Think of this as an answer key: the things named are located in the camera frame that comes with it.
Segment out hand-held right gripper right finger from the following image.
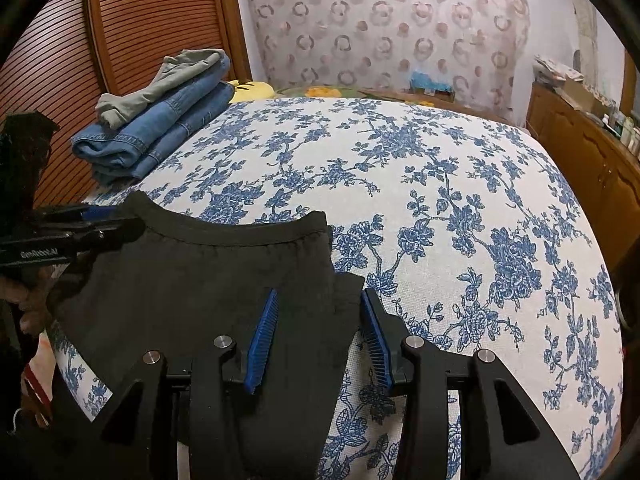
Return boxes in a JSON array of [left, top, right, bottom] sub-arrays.
[[361, 287, 581, 480]]

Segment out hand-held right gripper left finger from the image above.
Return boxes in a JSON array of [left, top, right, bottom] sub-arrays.
[[75, 287, 280, 480]]

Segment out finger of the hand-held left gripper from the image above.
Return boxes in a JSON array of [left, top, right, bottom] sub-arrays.
[[40, 204, 128, 223], [65, 222, 146, 256]]

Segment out black t-shirt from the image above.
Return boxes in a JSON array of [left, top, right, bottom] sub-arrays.
[[47, 191, 366, 480]]

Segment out folded grey pants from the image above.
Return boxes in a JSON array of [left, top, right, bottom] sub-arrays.
[[96, 49, 226, 130]]

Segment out person's left hand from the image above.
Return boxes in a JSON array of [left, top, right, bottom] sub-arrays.
[[0, 277, 51, 336]]

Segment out folded blue jeans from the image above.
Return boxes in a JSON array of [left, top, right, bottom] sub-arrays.
[[71, 55, 236, 186]]

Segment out blue floral bed sheet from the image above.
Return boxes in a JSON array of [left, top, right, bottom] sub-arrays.
[[47, 97, 626, 480]]

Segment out brown slatted wardrobe door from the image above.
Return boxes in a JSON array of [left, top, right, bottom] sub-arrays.
[[0, 0, 251, 211]]

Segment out yellow plush toy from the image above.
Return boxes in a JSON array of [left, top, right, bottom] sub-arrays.
[[225, 79, 276, 105]]

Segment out colourful flowered blanket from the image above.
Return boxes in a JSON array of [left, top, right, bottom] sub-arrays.
[[277, 85, 451, 108]]

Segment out small blue object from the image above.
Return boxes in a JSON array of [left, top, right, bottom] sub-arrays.
[[410, 71, 456, 95]]

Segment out wooden side cabinet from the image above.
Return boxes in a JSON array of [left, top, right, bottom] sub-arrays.
[[525, 82, 640, 271]]

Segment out circle patterned curtain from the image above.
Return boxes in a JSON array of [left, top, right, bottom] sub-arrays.
[[245, 0, 531, 126]]

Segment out cardboard box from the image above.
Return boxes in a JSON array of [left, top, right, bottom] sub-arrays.
[[562, 77, 608, 116]]

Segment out group of small bottles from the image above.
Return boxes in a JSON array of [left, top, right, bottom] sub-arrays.
[[602, 112, 640, 156]]

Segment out pile of papers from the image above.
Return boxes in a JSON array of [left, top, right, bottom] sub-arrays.
[[534, 55, 585, 86]]

